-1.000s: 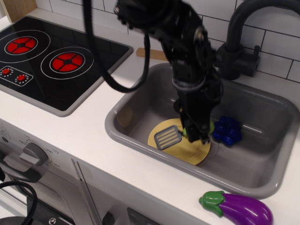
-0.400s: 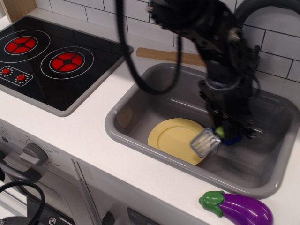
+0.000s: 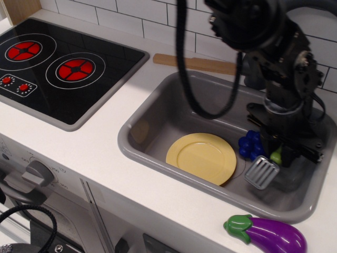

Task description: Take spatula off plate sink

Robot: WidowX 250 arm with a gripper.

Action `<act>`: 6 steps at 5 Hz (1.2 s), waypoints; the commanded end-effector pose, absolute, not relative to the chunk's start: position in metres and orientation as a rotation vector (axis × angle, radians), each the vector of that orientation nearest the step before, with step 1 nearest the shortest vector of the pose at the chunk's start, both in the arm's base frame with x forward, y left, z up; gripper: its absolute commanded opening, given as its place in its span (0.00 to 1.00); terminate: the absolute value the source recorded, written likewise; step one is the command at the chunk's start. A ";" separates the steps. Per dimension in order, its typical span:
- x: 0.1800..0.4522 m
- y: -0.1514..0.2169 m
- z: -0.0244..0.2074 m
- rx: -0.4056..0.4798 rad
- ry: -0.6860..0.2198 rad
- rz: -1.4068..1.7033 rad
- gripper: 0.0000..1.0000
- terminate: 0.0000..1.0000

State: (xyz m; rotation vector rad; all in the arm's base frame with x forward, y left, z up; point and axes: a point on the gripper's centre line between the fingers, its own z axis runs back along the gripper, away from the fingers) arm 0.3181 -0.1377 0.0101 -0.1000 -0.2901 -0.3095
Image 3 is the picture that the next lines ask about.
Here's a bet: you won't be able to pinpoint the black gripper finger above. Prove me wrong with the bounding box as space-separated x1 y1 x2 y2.
260 131 282 160
281 145 300 168

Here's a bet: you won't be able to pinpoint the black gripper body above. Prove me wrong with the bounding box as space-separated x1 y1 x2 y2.
246 103 325 162

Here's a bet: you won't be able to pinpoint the green handled grey spatula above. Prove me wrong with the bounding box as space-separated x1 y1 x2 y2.
244 147 282 190

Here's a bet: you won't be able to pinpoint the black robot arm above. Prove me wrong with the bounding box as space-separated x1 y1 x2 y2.
206 1 324 167

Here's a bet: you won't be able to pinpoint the yellow plate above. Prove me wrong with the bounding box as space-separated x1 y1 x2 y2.
166 133 237 186

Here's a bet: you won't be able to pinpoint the blue toy grapes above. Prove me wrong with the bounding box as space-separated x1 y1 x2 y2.
238 130 265 161

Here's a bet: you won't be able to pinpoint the black faucet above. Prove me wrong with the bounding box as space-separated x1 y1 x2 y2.
241 0 336 90

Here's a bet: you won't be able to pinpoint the purple toy eggplant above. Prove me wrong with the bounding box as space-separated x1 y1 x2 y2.
223 215 308 252

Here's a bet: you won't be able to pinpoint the wooden block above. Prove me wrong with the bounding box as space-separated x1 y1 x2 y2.
153 53 236 75

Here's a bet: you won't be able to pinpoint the black toy stove top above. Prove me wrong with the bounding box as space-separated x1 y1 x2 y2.
1 18 150 131

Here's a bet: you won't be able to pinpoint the grey oven knob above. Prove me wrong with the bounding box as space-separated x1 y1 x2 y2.
22 161 54 187

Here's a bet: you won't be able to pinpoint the wooden side panel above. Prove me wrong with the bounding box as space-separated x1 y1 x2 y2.
1 0 42 25

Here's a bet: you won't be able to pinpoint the black braided cable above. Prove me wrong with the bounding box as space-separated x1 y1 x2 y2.
175 0 243 120

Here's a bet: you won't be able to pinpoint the grey oven door handle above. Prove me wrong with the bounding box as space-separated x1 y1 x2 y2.
1 171 47 205

